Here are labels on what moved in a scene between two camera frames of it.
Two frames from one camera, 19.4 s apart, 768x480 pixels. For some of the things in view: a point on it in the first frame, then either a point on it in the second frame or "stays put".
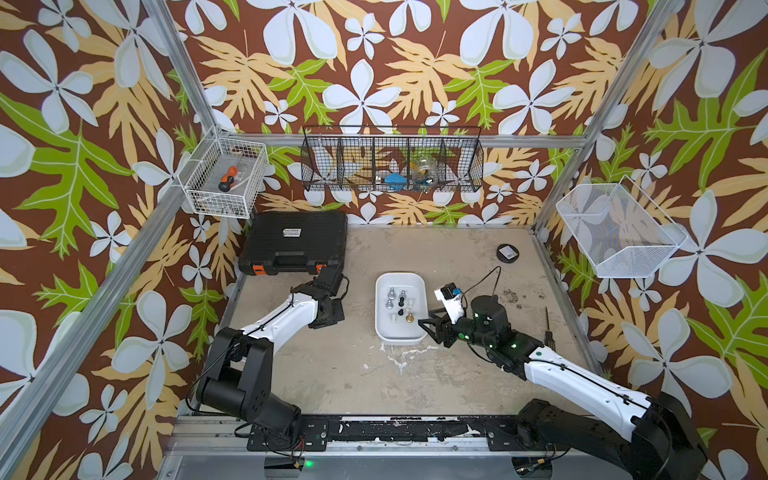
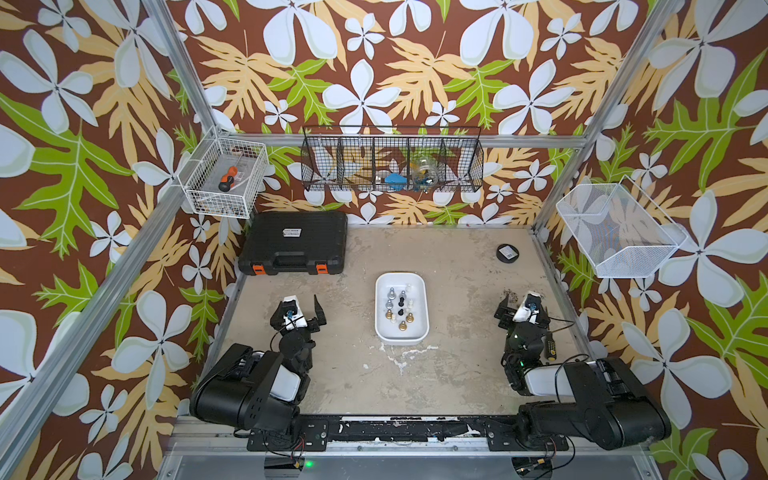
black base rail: x=502 y=433 stays put
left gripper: x=339 y=316 to x=274 y=318
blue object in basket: x=396 y=181 stays put
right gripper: x=443 y=328 to x=503 y=309
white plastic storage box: x=401 y=300 stays put
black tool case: x=293 y=242 stays put
